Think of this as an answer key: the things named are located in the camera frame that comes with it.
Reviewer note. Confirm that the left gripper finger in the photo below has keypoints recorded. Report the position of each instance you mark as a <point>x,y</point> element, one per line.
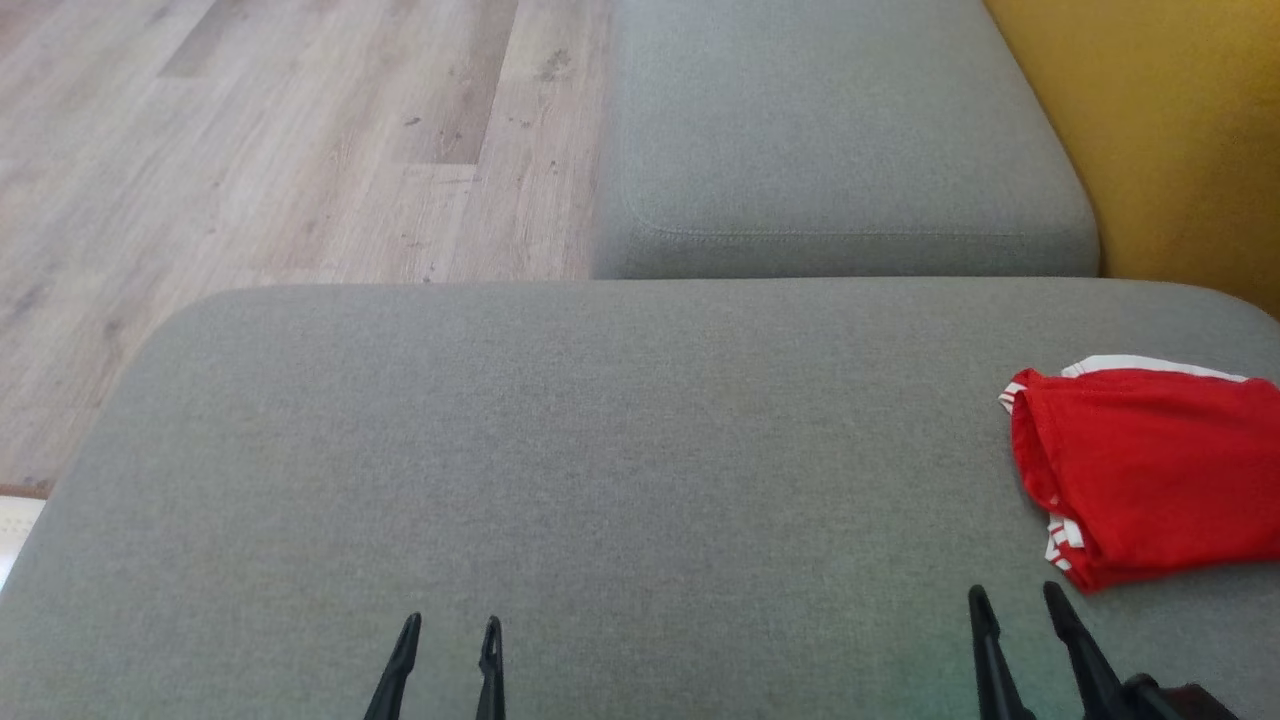
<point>491,670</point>
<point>400,670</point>

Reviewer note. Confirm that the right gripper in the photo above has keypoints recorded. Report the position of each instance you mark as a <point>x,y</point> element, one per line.
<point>1175,705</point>

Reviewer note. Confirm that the red shirt with white sleeves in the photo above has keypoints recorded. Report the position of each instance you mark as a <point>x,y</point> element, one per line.
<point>1150,470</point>

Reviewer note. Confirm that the large grey sofa seat cushion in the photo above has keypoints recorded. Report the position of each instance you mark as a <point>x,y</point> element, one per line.
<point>600,450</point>

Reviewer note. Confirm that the white rug with brown edge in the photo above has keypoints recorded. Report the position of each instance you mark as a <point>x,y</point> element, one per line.
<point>15,530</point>

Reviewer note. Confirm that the yellow cushion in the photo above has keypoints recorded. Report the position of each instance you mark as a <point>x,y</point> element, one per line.
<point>1180,120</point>

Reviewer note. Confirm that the grey sofa cushion with seam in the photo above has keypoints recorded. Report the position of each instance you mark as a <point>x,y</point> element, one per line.
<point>830,130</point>

